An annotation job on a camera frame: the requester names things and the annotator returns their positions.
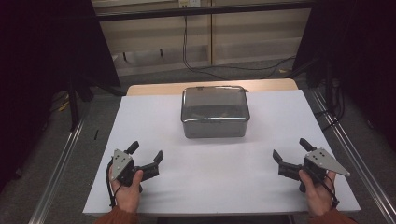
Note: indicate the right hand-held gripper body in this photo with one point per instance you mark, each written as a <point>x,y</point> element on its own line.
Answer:
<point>320,161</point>

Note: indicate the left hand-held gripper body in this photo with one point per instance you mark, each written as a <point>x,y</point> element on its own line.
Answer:
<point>121,165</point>

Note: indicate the clear grey plastic box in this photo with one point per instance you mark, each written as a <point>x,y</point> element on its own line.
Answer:
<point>214,129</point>

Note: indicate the clear hinged box lid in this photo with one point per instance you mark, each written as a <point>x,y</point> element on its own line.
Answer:
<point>214,102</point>

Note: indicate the person's left hand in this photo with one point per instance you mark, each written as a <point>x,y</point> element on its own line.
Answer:
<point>127,193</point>

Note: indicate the person's right hand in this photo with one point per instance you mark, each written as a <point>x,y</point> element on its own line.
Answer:
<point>317,196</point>

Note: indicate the small black floor stick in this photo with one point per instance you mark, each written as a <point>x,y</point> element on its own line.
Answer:
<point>96,134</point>

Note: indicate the light wooden table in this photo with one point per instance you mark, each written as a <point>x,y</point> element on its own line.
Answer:
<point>155,88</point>

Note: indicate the white table board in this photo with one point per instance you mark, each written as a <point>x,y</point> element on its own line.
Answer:
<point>218,174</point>

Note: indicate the yellow floor tape piece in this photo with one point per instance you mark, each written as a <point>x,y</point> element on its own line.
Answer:
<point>63,106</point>

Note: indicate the black curtain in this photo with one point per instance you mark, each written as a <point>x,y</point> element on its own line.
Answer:
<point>364,56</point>
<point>37,62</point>

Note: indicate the black horizontal bar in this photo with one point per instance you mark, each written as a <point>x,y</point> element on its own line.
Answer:
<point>202,11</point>

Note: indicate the metal floor rail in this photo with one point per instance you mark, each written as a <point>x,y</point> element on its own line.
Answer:
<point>59,174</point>
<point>358,158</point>

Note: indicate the white wall socket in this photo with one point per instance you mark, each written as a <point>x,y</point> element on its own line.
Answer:
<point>189,3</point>

